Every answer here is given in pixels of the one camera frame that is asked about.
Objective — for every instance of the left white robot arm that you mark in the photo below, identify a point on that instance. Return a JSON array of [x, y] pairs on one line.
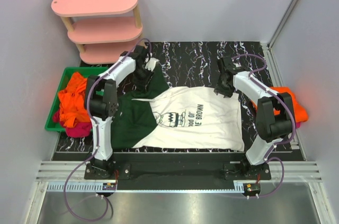
[[101, 96]]

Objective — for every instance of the orange t-shirt in bin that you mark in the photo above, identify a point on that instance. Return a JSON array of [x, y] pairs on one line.
[[71, 108]]

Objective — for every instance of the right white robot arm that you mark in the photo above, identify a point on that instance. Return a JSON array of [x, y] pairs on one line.
[[267, 139]]

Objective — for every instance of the aluminium corner frame post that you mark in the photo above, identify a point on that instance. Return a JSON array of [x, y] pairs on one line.
[[287, 14]]

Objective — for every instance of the orange folded t-shirt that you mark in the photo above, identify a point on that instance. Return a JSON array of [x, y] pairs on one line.
[[277, 106]]

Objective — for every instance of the magenta t-shirt in bin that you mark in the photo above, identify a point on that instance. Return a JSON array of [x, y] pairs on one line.
[[81, 129]]

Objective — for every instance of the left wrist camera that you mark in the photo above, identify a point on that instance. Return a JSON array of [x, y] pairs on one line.
[[151, 64]]

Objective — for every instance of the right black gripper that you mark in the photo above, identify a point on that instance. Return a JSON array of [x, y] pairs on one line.
[[223, 87]]

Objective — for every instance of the pink three-tier wooden shelf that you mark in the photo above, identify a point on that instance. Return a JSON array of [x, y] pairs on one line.
[[101, 29]]

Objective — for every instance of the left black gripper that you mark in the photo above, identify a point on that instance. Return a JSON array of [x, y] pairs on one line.
[[143, 74]]

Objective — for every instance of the white and green t-shirt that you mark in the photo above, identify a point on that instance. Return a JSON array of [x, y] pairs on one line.
[[177, 118]]

